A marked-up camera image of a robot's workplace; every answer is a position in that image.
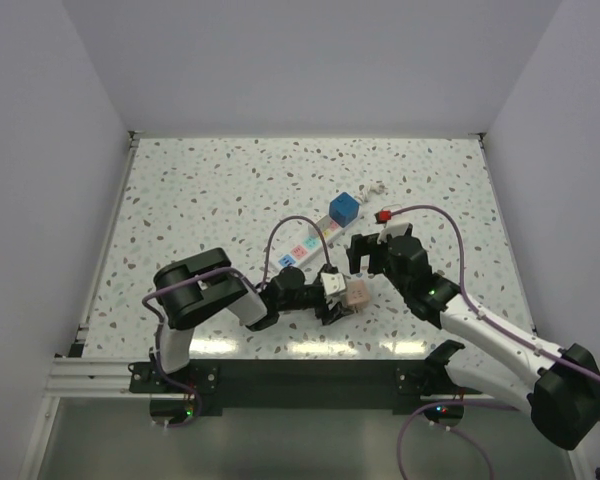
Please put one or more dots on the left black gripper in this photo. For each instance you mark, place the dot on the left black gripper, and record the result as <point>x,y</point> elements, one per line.
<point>335,312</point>

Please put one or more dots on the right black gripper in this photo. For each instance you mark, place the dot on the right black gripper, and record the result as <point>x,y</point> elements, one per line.
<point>361,246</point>

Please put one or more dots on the pink cube socket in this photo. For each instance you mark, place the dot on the pink cube socket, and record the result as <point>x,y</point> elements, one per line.
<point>356,296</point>

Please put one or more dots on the blue cube socket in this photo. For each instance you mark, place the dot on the blue cube socket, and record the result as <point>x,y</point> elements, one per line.
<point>344,209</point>

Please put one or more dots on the white power strip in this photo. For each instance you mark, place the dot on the white power strip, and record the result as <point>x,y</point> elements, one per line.
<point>303,245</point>

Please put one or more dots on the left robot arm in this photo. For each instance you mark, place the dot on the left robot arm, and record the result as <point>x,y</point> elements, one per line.
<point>191,291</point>

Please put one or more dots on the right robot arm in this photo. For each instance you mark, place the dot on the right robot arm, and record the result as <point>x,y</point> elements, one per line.
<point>559,387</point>

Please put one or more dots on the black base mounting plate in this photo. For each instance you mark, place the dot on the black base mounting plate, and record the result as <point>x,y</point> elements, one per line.
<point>398,386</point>

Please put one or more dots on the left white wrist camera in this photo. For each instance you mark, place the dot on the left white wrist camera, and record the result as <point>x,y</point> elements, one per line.
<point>334,284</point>

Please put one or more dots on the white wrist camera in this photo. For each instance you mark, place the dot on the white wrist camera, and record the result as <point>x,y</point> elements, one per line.
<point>394,225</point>
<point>334,284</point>

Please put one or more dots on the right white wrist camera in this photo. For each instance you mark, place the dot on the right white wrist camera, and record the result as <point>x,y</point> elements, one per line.
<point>394,225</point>

